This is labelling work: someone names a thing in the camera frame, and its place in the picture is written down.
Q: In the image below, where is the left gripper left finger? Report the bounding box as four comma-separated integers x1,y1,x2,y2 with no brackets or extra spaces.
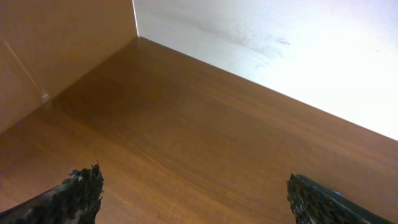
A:
1,164,104,224

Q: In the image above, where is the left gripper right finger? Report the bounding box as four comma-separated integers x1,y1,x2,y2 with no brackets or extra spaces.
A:
287,174,391,224

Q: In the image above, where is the left brown cardboard panel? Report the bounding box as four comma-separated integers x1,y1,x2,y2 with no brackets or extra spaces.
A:
1,0,138,131

